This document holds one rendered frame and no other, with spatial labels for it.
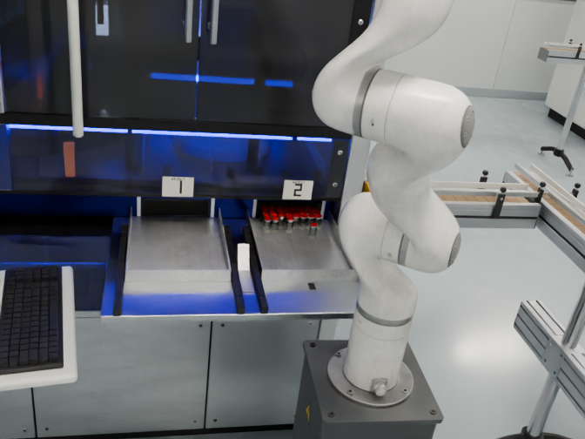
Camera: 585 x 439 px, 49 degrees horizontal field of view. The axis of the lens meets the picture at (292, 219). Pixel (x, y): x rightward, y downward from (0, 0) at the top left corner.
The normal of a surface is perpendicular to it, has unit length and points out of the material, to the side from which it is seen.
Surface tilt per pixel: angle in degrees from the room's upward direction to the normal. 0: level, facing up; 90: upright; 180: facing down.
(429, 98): 46
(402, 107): 68
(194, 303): 0
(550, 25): 90
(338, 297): 0
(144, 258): 0
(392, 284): 29
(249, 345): 90
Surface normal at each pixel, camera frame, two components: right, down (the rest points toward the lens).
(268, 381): 0.18, 0.48
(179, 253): 0.11, -0.88
